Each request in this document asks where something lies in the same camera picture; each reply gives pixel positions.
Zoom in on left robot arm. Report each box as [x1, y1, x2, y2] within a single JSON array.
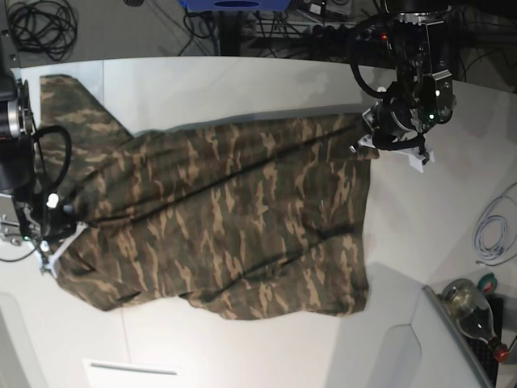
[[347, 1, 456, 171]]

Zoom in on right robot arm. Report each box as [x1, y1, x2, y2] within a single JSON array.
[[1, 28, 86, 276]]

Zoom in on green tape roll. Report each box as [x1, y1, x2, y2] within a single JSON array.
[[477, 272, 498, 296]]

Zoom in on camouflage t-shirt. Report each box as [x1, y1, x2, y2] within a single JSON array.
[[39, 75, 378, 320]]

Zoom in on black coiled cable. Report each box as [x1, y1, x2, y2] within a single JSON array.
[[6, 0, 79, 62]]

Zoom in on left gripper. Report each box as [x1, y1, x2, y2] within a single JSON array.
[[350, 100, 435, 173]]

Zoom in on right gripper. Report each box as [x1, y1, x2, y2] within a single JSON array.
[[23, 202, 87, 278]]

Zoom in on blue box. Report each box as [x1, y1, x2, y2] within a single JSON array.
[[180, 0, 290, 11]]

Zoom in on white coiled cable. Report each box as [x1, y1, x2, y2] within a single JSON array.
[[473, 186, 517, 267]]

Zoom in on white label plate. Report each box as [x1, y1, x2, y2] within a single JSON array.
[[83, 359, 185, 388]]

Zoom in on clear plastic bottle red cap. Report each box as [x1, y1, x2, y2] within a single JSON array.
[[441, 279, 510, 363]]

